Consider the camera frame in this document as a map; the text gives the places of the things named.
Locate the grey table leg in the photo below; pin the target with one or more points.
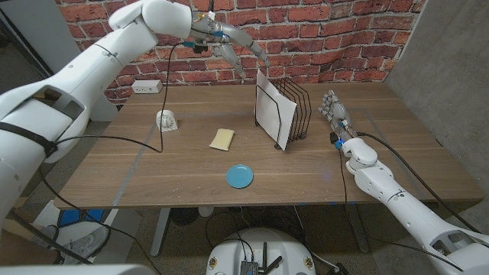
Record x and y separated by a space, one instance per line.
359 229

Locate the blue round plate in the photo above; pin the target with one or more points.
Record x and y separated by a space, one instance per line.
239 176

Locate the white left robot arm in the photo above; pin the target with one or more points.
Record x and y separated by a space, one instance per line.
76 84

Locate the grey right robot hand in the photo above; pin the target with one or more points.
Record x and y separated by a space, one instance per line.
336 112

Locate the white power strip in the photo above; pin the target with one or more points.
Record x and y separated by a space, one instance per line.
147 86

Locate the grey sneaker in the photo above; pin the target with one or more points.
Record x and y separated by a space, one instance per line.
47 235
88 242

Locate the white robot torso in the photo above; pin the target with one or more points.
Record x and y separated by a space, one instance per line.
229 252

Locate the grey computer box with antennas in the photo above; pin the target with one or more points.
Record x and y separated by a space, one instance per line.
248 267

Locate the white kitchen timer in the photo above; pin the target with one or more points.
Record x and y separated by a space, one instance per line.
167 121

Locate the white table leg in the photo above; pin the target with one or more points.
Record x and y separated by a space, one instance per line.
160 233

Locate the white board with blue print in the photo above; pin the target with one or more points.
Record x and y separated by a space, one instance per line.
122 229

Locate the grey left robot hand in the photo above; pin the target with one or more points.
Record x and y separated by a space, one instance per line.
229 34

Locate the red brick printed backdrop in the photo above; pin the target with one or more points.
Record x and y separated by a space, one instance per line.
324 38

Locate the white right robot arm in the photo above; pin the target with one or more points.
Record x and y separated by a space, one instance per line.
412 217

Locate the yellow sponge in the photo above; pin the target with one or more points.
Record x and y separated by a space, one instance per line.
221 139

